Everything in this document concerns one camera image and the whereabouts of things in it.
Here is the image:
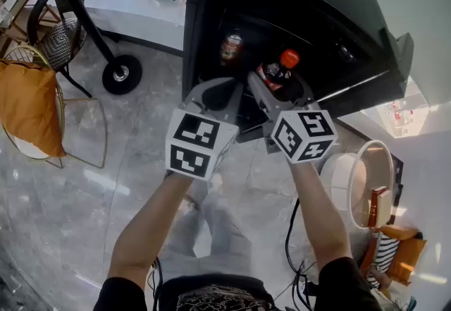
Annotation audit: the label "red book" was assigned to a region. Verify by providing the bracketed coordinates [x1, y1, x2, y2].
[368, 185, 388, 229]

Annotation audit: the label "orange cushion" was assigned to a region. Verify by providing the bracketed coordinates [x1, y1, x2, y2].
[0, 59, 67, 159]

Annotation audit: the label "clear red-label bottle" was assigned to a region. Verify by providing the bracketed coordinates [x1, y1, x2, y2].
[385, 101, 401, 127]
[400, 99, 415, 126]

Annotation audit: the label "person's left forearm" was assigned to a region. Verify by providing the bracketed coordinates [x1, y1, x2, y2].
[107, 173, 194, 289]

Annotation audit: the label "gold wire chair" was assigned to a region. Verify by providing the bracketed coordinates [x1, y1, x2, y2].
[0, 44, 109, 169]

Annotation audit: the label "orange armchair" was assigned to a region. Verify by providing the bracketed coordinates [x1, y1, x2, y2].
[361, 224, 428, 298]

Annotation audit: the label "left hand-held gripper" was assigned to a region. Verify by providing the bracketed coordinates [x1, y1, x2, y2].
[164, 77, 245, 183]

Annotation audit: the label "cola bottle red cap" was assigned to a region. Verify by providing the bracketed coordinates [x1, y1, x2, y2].
[256, 49, 300, 102]

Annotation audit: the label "person's right forearm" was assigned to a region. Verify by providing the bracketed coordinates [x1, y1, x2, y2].
[288, 160, 353, 274]

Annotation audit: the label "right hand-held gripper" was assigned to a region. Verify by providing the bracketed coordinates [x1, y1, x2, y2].
[246, 71, 338, 165]

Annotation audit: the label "dark wicker chair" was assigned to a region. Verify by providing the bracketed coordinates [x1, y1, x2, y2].
[27, 0, 93, 99]

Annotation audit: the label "person's grey trousers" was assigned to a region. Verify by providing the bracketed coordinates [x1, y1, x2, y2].
[165, 175, 253, 282]

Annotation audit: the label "person's right white shoe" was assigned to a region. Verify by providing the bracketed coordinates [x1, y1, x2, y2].
[207, 172, 225, 194]

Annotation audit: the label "thick black cable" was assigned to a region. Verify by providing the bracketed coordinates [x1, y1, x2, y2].
[284, 196, 318, 307]

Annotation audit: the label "wooden shelf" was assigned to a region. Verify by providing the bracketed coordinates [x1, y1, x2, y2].
[0, 0, 61, 56]

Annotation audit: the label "white round tub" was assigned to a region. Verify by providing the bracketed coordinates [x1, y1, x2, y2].
[319, 140, 395, 229]

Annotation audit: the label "orange drink can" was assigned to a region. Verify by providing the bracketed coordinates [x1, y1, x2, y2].
[220, 33, 243, 63]

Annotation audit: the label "white window ledge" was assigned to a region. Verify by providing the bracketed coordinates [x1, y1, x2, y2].
[82, 0, 431, 138]

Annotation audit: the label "person's black printed t-shirt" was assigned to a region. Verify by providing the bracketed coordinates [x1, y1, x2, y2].
[93, 256, 383, 311]

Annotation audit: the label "cream book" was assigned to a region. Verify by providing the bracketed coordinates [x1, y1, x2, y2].
[376, 189, 393, 228]

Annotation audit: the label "black coat rack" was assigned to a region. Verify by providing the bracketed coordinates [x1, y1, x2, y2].
[23, 0, 143, 96]

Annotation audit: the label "striped cushion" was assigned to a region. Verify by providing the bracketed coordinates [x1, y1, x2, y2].
[373, 233, 401, 289]

